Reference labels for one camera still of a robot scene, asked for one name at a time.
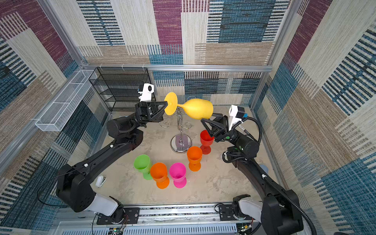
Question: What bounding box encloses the red plastic wine glass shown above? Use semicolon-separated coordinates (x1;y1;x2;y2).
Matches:
200;130;214;155

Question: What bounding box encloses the yellow plastic wine glass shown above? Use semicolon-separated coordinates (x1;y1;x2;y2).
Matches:
164;92;213;120

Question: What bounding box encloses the orange wine glass front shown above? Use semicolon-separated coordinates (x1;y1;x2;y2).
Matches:
187;146;203;172

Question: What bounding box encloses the orange wine glass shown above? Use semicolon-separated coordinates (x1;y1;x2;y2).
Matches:
150;163;169;189
187;146;203;172

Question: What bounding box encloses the green plastic wine glass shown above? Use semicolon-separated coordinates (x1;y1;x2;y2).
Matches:
133;154;152;180

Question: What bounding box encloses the pink plastic wine glass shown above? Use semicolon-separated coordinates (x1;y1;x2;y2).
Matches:
169;163;187;189

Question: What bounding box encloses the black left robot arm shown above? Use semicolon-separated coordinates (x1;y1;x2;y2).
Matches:
56;101;168;216

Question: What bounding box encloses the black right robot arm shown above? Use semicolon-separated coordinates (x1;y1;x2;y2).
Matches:
201;113;317;235

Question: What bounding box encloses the chrome wine glass rack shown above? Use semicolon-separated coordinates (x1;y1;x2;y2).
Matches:
164;92;193;153

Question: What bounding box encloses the black mesh shelf rack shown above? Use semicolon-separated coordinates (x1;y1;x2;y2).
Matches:
89;67;154;112

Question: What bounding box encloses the black marker pen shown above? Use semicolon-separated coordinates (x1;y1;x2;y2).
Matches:
238;125;250;135

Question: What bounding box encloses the blue grey sponge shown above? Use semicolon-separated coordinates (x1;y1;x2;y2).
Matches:
260;164;269;174

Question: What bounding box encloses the white stapler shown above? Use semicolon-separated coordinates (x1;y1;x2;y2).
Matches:
96;175;107;188

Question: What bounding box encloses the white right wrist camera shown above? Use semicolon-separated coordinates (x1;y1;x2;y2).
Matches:
228;105;248;131

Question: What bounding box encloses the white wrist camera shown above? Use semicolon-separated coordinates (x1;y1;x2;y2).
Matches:
138;83;154;102
228;105;248;131

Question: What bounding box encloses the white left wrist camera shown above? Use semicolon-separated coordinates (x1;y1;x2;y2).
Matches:
138;83;154;102

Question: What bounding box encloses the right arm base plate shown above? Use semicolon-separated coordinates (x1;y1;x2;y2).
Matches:
214;203;252;221

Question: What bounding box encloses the aluminium mounting rail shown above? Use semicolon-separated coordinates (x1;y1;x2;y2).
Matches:
49;201;303;235

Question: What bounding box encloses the white wire mesh basket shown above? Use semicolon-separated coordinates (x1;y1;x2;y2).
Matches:
35;70;94;132

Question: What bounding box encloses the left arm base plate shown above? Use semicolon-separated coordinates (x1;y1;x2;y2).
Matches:
96;207;140;225

